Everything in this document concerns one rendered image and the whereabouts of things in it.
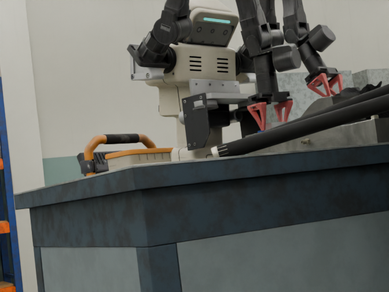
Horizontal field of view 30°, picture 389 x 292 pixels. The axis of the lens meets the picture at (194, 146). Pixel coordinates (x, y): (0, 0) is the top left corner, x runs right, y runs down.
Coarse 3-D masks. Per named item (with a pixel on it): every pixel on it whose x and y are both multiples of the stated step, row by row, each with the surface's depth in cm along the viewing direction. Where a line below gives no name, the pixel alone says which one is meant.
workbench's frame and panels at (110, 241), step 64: (64, 192) 140; (128, 192) 118; (192, 192) 118; (256, 192) 124; (320, 192) 130; (384, 192) 138; (64, 256) 149; (128, 256) 120; (192, 256) 117; (256, 256) 122; (320, 256) 129; (384, 256) 136
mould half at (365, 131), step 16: (336, 96) 166; (352, 96) 168; (304, 112) 174; (336, 128) 164; (352, 128) 159; (368, 128) 155; (384, 128) 154; (288, 144) 180; (304, 144) 174; (320, 144) 169; (336, 144) 164; (352, 144) 160
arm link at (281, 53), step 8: (248, 40) 197; (256, 40) 196; (248, 48) 197; (256, 48) 196; (264, 48) 203; (272, 48) 196; (280, 48) 195; (288, 48) 194; (296, 48) 197; (280, 56) 195; (288, 56) 194; (296, 56) 196; (280, 64) 195; (288, 64) 194; (296, 64) 195
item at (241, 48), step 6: (240, 48) 246; (246, 48) 243; (240, 54) 244; (246, 54) 244; (246, 60) 244; (252, 60) 244; (246, 66) 245; (252, 66) 246; (246, 72) 246; (252, 72) 249
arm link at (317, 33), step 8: (320, 24) 224; (288, 32) 230; (312, 32) 226; (320, 32) 223; (328, 32) 224; (288, 40) 230; (296, 40) 228; (304, 40) 229; (312, 40) 225; (320, 40) 223; (328, 40) 222; (320, 48) 225
